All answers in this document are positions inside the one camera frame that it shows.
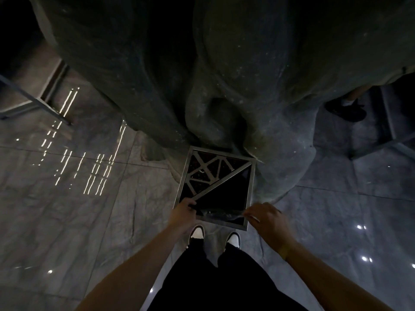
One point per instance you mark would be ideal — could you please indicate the person's right thumb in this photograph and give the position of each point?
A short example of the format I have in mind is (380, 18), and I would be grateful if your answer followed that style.
(252, 218)

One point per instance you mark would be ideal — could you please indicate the person's left hand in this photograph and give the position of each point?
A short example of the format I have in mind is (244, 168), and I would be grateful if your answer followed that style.
(181, 215)

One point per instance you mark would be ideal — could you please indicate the square metal-framed black panel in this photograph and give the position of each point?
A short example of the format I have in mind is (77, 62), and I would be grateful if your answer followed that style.
(223, 187)

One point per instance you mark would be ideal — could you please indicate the black trousers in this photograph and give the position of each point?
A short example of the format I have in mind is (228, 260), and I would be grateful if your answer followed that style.
(223, 281)

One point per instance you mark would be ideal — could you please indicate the person's right forearm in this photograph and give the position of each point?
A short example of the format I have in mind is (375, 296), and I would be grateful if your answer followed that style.
(327, 281)

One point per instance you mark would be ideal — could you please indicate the person's right hand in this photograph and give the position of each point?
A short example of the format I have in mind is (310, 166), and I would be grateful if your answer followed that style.
(270, 223)

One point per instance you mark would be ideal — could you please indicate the grey metal frame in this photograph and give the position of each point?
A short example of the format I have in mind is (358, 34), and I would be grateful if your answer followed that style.
(35, 102)
(389, 135)

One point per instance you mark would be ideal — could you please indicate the person's left fingers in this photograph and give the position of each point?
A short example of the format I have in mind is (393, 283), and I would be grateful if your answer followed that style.
(189, 204)

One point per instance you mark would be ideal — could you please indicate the white and black shoe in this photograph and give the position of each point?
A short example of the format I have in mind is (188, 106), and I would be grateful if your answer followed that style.
(233, 239)
(196, 234)

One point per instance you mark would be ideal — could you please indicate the clear plastic film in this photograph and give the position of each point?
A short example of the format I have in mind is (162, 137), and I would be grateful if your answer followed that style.
(220, 213)

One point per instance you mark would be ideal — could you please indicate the person's left forearm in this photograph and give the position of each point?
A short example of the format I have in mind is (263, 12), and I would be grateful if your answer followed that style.
(136, 272)

